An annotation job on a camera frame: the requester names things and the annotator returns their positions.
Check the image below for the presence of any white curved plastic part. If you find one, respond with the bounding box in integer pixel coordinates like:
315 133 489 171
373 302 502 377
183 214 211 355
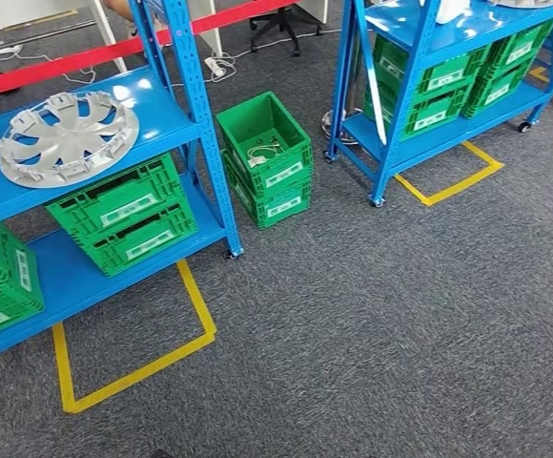
434 0 471 26

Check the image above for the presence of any chrome barrier stanchion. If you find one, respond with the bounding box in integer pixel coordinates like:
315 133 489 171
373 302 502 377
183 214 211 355
321 107 361 148

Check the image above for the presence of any black office chair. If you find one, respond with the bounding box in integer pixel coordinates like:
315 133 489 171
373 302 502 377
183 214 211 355
249 5 326 59

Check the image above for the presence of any grey plastic wheel cover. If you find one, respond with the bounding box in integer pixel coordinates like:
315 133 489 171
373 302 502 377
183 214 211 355
0 90 140 190
487 0 553 10

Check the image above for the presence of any long red barrier belt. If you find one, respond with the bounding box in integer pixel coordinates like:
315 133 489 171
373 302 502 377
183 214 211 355
0 0 301 102

